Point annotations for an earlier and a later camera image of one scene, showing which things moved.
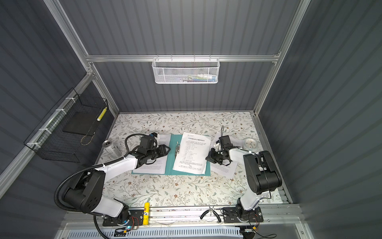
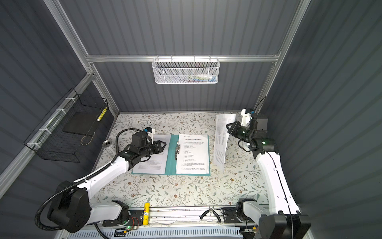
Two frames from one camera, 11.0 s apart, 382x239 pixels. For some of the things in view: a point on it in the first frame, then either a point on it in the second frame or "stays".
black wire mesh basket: (66, 130) stays
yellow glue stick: (146, 213) stays
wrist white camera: (216, 146) -> (246, 114)
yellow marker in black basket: (101, 114) stays
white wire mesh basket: (185, 70) stays
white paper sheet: (227, 171) -> (221, 136)
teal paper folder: (173, 147) stays
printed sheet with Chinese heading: (193, 153) stays
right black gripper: (211, 157) -> (233, 131)
